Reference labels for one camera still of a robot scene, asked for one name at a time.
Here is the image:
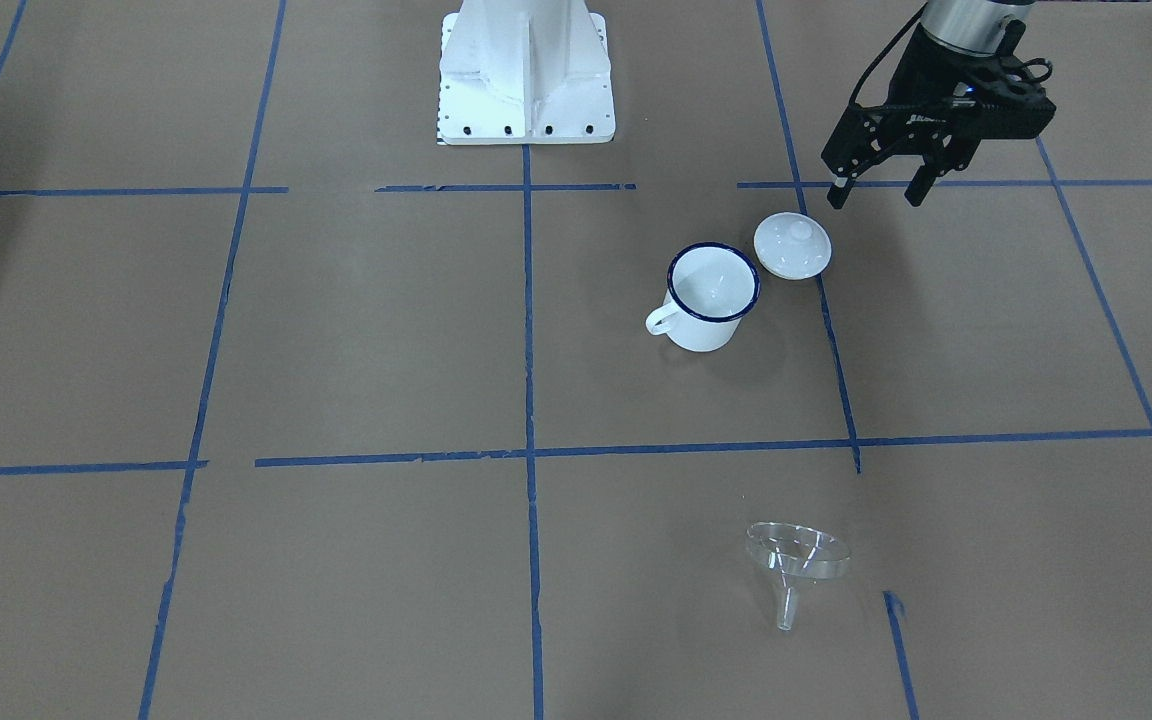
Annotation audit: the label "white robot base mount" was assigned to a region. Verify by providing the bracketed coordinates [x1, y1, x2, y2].
[435, 1, 617, 146]

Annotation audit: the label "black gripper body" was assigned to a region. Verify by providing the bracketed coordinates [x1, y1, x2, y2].
[820, 28, 1056, 177]

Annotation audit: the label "clear glass funnel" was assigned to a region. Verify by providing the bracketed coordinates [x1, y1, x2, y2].
[746, 521, 852, 632]

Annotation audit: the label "white enamel mug blue rim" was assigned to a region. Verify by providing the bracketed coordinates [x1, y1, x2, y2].
[644, 242, 761, 354]

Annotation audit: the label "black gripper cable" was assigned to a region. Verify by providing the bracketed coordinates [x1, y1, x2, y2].
[848, 8, 929, 109]

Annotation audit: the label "white round lid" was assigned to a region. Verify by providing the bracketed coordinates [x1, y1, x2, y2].
[753, 211, 833, 281]

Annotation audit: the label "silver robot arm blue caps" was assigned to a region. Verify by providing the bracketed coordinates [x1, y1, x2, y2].
[820, 1, 1056, 210]

